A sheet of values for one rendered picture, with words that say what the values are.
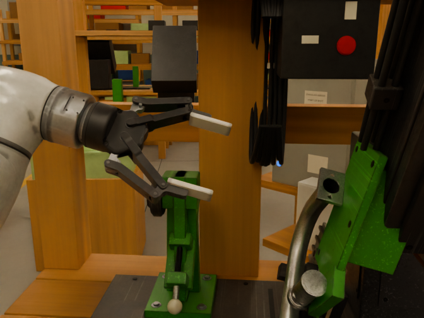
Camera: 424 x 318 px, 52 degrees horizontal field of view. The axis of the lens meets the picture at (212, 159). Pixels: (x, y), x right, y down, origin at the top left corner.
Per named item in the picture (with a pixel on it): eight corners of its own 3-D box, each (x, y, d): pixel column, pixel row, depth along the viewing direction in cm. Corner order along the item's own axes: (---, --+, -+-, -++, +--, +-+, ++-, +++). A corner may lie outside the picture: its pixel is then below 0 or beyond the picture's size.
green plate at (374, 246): (383, 310, 61) (442, 172, 55) (325, 294, 61) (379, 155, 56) (362, 269, 72) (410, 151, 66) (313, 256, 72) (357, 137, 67)
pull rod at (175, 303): (181, 318, 79) (180, 289, 77) (166, 317, 79) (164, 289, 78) (185, 301, 84) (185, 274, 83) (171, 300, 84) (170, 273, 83)
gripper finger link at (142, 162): (127, 129, 67) (118, 133, 67) (168, 183, 64) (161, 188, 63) (127, 142, 71) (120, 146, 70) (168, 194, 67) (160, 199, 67)
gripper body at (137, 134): (74, 132, 64) (135, 149, 64) (96, 88, 68) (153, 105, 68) (81, 156, 70) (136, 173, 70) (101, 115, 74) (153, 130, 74)
